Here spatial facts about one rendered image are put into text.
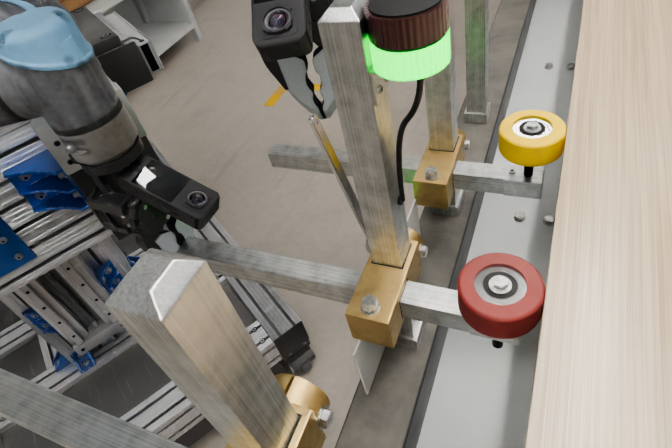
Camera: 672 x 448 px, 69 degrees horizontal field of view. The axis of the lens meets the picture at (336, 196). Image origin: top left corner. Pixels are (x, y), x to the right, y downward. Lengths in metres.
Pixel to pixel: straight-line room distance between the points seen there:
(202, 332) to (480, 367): 0.57
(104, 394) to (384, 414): 0.97
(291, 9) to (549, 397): 0.37
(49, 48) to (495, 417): 0.67
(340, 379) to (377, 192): 1.06
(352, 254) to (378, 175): 1.28
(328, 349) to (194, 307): 1.31
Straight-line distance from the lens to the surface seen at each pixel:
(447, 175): 0.71
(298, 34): 0.41
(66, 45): 0.54
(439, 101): 0.70
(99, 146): 0.58
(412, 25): 0.36
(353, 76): 0.40
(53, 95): 0.56
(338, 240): 1.79
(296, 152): 0.83
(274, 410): 0.34
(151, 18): 3.88
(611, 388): 0.47
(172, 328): 0.23
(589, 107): 0.73
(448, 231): 0.82
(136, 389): 1.45
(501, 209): 0.96
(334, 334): 1.56
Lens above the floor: 1.31
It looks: 42 degrees down
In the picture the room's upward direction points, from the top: 15 degrees counter-clockwise
